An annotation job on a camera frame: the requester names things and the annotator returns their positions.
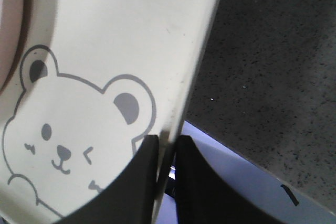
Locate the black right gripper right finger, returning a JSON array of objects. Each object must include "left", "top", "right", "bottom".
[{"left": 175, "top": 135, "right": 279, "bottom": 223}]

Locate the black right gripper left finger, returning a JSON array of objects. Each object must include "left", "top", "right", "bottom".
[{"left": 58, "top": 135, "right": 159, "bottom": 223}]

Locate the cream bear serving tray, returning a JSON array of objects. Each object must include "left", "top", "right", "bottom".
[{"left": 1, "top": 0, "right": 219, "bottom": 223}]

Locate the black floor tape strip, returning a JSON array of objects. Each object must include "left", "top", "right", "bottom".
[{"left": 280, "top": 184, "right": 299, "bottom": 206}]

